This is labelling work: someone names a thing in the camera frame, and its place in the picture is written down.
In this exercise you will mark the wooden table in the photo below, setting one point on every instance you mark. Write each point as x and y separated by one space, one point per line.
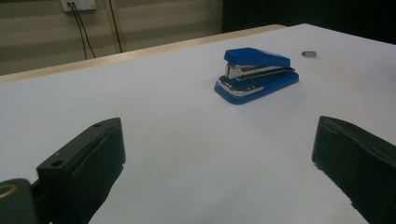
124 57

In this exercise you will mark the tan vertical wall strip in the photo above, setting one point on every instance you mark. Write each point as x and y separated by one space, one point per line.
112 28

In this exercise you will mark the white wall socket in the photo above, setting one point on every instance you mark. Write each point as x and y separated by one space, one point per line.
84 4

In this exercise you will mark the black curtain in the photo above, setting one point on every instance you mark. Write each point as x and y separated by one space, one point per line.
311 15

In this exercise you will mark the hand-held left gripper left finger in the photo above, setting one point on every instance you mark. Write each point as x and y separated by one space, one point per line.
77 168

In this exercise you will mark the blue stapler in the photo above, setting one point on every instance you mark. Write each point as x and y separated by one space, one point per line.
255 57

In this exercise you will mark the white table cover sheet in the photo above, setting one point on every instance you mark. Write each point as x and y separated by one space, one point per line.
186 140

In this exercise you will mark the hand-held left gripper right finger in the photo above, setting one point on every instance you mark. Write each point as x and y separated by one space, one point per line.
358 161

